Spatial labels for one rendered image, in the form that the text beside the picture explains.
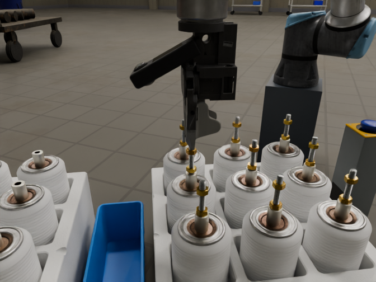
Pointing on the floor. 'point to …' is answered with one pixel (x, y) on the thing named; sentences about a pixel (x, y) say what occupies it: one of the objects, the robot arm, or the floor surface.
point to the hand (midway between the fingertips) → (188, 140)
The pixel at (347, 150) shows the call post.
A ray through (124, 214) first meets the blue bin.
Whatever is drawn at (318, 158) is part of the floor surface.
